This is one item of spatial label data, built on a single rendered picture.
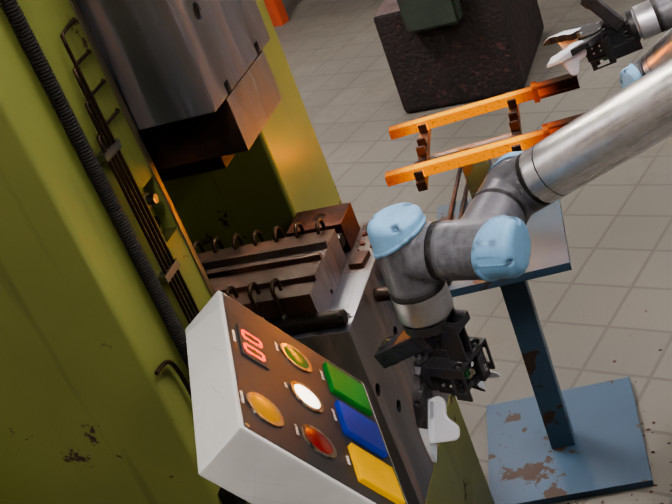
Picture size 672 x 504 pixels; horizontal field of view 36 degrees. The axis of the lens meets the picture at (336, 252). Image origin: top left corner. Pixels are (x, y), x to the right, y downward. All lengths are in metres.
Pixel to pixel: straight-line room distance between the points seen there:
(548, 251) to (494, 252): 1.09
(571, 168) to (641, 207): 2.45
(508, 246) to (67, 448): 0.88
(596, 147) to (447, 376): 0.36
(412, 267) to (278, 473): 0.29
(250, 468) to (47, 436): 0.64
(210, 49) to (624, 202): 2.35
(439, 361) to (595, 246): 2.22
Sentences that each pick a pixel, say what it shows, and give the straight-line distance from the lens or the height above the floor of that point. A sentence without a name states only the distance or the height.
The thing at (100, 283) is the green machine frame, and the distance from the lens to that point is 1.54.
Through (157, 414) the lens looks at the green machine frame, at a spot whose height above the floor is 1.01.
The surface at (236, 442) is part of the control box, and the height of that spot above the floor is 1.18.
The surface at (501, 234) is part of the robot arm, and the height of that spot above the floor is 1.26.
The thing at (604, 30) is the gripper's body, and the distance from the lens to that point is 2.33.
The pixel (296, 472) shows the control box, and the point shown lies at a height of 1.11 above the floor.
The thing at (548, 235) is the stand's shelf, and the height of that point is 0.67.
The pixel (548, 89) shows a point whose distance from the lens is 2.42.
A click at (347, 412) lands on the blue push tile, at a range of 1.43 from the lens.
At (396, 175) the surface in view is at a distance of 2.22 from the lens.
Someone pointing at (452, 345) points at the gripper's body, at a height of 1.10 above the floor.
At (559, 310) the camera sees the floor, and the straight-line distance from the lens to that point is 3.30.
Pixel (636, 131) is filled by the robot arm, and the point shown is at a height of 1.32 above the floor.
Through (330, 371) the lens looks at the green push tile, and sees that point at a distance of 1.50.
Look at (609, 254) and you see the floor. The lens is 3.51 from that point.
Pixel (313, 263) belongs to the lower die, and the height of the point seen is 0.99.
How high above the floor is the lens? 1.87
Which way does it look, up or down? 27 degrees down
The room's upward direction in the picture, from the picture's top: 22 degrees counter-clockwise
